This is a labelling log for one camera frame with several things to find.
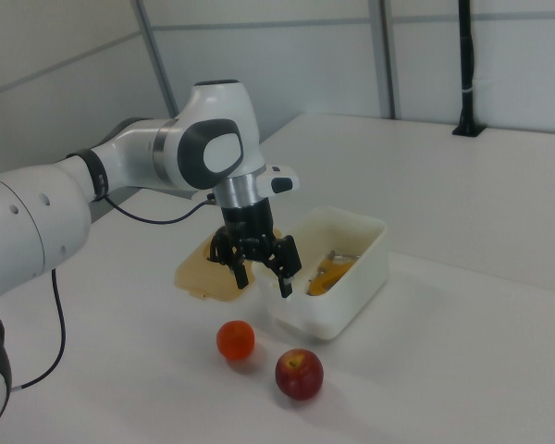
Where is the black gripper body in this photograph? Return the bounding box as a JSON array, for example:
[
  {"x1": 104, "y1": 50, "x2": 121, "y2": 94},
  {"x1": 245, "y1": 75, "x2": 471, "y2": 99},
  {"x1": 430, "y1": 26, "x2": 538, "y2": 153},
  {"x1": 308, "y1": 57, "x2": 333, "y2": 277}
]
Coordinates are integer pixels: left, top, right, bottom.
[{"x1": 219, "y1": 198, "x2": 278, "y2": 260}]

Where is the orange toy fruit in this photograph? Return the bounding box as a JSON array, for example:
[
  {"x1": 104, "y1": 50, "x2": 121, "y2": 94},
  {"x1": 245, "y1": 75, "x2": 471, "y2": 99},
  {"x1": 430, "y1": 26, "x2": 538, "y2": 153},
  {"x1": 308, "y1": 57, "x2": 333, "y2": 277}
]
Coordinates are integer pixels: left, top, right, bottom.
[{"x1": 216, "y1": 319, "x2": 256, "y2": 361}]

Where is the red toy apple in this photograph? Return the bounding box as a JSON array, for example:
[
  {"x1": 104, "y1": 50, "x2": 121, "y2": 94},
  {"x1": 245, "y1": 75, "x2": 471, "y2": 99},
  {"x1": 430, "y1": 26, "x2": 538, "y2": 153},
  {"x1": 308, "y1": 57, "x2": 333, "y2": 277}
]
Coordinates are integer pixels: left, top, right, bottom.
[{"x1": 275, "y1": 348, "x2": 325, "y2": 401}]

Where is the beige plastic container lid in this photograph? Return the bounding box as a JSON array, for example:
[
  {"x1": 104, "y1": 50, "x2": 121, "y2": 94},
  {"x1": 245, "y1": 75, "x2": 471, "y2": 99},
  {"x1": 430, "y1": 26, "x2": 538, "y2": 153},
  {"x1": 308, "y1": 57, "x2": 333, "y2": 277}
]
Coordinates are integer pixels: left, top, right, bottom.
[{"x1": 174, "y1": 227, "x2": 284, "y2": 305}]

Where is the white plastic container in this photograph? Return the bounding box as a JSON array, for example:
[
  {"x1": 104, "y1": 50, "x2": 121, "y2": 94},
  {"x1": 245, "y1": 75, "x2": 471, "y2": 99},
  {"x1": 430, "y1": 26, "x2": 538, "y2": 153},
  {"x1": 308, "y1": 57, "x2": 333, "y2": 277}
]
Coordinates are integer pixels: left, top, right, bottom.
[{"x1": 252, "y1": 205, "x2": 389, "y2": 343}]

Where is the yellow C-clamp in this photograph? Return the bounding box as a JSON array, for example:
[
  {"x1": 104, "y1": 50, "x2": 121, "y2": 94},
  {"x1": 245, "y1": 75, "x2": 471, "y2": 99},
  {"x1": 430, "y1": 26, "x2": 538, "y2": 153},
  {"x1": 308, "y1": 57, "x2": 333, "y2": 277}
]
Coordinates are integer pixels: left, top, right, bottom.
[{"x1": 304, "y1": 257, "x2": 352, "y2": 297}]

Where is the bagged orange C-clamp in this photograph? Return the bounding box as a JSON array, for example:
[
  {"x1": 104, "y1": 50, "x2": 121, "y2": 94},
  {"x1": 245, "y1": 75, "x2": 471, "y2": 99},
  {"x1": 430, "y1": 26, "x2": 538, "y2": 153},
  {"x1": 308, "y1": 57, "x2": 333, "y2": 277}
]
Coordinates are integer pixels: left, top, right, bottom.
[{"x1": 326, "y1": 249, "x2": 363, "y2": 265}]

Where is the black pole stand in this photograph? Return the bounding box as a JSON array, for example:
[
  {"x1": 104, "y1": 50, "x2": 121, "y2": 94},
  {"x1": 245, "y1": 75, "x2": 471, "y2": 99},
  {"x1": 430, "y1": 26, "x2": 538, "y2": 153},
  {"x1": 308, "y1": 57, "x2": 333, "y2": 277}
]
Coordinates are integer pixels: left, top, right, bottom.
[{"x1": 451, "y1": 0, "x2": 485, "y2": 138}]

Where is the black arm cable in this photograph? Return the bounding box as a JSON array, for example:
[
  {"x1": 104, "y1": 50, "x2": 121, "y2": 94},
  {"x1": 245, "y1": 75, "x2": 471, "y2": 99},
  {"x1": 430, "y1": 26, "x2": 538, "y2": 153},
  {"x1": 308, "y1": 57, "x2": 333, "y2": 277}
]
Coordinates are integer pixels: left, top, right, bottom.
[{"x1": 11, "y1": 191, "x2": 216, "y2": 392}]

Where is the grey partition post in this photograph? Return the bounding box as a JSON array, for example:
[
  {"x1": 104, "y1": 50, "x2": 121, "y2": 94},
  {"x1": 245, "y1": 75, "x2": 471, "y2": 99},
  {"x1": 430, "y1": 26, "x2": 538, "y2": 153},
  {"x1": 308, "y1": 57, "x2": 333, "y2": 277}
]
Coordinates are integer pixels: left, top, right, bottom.
[
  {"x1": 378, "y1": 0, "x2": 398, "y2": 119},
  {"x1": 132, "y1": 0, "x2": 178, "y2": 119}
]

